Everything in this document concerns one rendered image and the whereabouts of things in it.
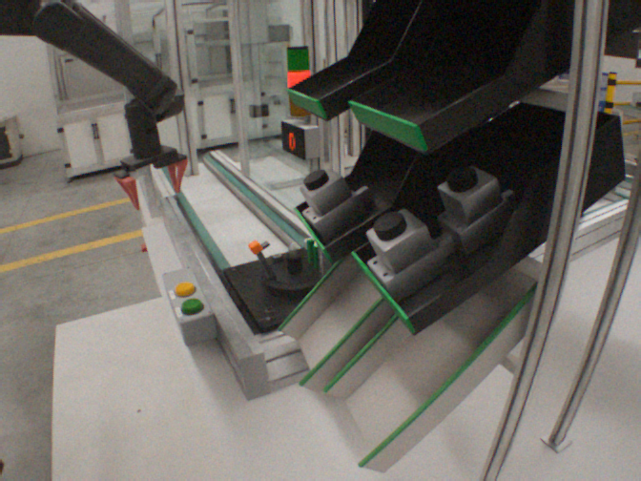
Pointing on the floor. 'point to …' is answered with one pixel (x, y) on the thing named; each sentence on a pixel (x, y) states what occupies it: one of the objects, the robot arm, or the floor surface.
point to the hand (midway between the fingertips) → (156, 197)
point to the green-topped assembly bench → (622, 127)
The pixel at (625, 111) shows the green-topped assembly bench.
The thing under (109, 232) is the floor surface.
